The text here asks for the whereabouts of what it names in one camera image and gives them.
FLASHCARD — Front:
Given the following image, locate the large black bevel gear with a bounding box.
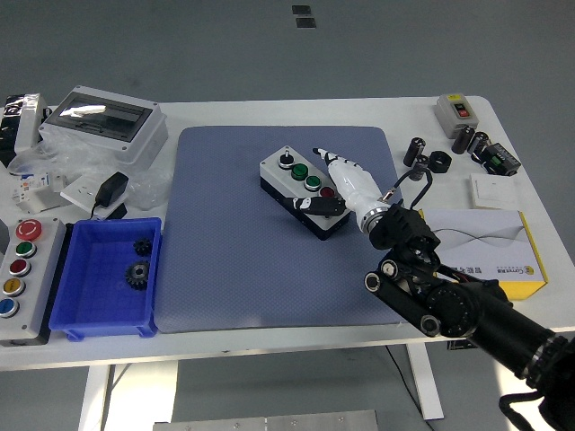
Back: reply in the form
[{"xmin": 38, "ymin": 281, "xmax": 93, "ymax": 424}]
[{"xmin": 124, "ymin": 259, "xmax": 152, "ymax": 291}]

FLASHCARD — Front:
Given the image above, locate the grey five-button control station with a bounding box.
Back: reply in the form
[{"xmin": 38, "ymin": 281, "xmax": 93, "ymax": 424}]
[{"xmin": 0, "ymin": 217, "xmax": 67, "ymax": 347}]

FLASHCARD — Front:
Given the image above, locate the black shiny foil bag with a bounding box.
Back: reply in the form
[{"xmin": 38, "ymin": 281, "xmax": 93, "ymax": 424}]
[{"xmin": 0, "ymin": 92, "xmax": 42, "ymax": 168}]

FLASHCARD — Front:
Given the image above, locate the black hex nut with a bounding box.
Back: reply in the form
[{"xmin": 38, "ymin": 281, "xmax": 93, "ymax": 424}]
[{"xmin": 427, "ymin": 151, "xmax": 453, "ymax": 174}]

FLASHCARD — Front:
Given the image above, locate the grey distribution box clear lid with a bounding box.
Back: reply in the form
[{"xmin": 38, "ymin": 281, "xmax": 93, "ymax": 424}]
[{"xmin": 38, "ymin": 85, "xmax": 168, "ymax": 174}]

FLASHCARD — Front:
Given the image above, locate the white circuit breaker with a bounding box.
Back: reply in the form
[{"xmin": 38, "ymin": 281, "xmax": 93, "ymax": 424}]
[{"xmin": 11, "ymin": 172, "xmax": 68, "ymax": 215}]

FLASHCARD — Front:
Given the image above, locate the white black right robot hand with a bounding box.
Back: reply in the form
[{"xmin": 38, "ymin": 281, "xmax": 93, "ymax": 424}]
[{"xmin": 290, "ymin": 146, "xmax": 385, "ymax": 221}]

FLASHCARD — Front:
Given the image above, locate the white wall socket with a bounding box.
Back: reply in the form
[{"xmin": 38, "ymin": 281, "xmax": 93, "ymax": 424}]
[{"xmin": 60, "ymin": 174, "xmax": 109, "ymax": 212}]

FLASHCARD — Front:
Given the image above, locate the blue plastic bin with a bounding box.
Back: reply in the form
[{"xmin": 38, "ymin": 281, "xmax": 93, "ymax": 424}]
[{"xmin": 48, "ymin": 217, "xmax": 163, "ymax": 341}]

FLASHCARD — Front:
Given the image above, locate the black module green terminal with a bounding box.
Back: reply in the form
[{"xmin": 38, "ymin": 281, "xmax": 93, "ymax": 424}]
[{"xmin": 480, "ymin": 142, "xmax": 522, "ymax": 177}]

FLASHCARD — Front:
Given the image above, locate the white table leg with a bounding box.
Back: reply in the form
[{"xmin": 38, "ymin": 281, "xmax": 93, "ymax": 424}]
[
  {"xmin": 76, "ymin": 364, "xmax": 117, "ymax": 431},
  {"xmin": 406, "ymin": 344, "xmax": 445, "ymax": 421}
]

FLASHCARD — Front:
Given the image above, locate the black power adapter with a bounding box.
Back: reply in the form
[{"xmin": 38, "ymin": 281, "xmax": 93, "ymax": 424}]
[{"xmin": 91, "ymin": 172, "xmax": 130, "ymax": 221}]

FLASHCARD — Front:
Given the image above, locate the grey two-button switch box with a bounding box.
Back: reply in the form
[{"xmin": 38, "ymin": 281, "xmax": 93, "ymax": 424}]
[{"xmin": 434, "ymin": 93, "xmax": 482, "ymax": 140}]

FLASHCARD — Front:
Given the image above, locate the white rectangular box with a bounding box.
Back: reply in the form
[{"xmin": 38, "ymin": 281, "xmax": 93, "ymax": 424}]
[{"xmin": 14, "ymin": 103, "xmax": 49, "ymax": 154}]

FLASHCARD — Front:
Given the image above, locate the black cable under table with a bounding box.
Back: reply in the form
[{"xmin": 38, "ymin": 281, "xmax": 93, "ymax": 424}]
[{"xmin": 385, "ymin": 345, "xmax": 435, "ymax": 431}]

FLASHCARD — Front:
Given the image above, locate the white wall switch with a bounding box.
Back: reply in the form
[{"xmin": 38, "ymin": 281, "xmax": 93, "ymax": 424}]
[{"xmin": 469, "ymin": 172, "xmax": 518, "ymax": 210}]

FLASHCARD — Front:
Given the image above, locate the yellow white cardboard box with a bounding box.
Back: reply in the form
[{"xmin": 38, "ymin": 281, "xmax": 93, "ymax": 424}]
[{"xmin": 417, "ymin": 209, "xmax": 550, "ymax": 302}]

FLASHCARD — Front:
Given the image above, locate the grey-blue table mat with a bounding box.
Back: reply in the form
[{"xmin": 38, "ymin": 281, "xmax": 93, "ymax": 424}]
[{"xmin": 155, "ymin": 125, "xmax": 410, "ymax": 334}]

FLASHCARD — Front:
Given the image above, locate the grey four-button control box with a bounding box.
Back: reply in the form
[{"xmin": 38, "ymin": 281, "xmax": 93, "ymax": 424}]
[{"xmin": 259, "ymin": 145, "xmax": 352, "ymax": 242}]

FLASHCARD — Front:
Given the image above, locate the clear plastic bag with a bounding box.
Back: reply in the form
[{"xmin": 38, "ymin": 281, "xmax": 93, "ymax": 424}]
[{"xmin": 6, "ymin": 134, "xmax": 172, "ymax": 212}]

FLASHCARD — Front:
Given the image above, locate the black cylindrical capacitor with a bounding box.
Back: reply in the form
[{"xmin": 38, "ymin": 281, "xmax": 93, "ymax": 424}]
[
  {"xmin": 402, "ymin": 137, "xmax": 427, "ymax": 169},
  {"xmin": 466, "ymin": 131, "xmax": 490, "ymax": 158},
  {"xmin": 451, "ymin": 125, "xmax": 475, "ymax": 155},
  {"xmin": 409, "ymin": 154, "xmax": 430, "ymax": 182}
]

